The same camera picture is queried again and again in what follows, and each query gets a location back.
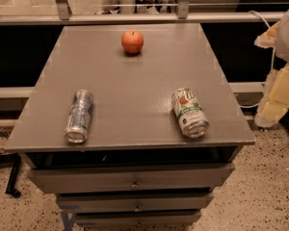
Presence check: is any grey drawer cabinet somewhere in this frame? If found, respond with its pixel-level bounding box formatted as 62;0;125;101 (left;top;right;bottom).
3;23;256;229

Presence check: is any top grey drawer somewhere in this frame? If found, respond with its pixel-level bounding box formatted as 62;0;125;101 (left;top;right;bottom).
28;163;234;193

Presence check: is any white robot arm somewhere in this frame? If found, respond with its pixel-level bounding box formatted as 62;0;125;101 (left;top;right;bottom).
254;9;289;128

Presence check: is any middle grey drawer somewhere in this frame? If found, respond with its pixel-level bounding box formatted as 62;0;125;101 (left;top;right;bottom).
57;192;214;213

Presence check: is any right metal bracket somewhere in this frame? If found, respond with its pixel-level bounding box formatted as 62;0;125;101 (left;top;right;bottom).
177;0;190;19

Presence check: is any upper metal rail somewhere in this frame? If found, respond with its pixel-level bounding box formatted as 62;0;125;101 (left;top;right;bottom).
0;12;284;25

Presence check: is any black stand leg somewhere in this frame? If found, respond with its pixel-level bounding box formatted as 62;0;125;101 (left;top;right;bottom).
6;154;21;198

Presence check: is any red orange apple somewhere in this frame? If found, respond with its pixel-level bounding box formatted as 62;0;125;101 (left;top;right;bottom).
121;31;144;54

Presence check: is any grey drawer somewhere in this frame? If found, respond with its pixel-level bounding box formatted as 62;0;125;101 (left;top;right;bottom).
57;192;214;213
28;163;234;193
75;210;201;227

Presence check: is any silver blue soda can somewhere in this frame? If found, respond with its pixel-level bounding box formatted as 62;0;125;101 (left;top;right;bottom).
65;90;93;143

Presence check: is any bottom grey drawer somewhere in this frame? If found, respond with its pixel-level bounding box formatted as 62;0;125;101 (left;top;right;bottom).
75;210;201;227

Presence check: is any left metal bracket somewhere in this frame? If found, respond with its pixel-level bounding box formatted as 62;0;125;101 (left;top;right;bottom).
55;0;71;20

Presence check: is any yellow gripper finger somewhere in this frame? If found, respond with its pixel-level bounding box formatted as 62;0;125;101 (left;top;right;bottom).
254;63;289;128
254;22;280;48

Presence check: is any metal bracket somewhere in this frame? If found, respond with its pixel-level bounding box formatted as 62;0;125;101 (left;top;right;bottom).
55;0;71;20
177;0;190;19

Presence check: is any white cable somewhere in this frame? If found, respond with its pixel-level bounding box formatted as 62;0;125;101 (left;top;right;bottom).
239;10;277;110

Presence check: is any green white 7up can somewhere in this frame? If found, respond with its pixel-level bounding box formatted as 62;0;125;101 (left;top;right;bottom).
171;88;209;138

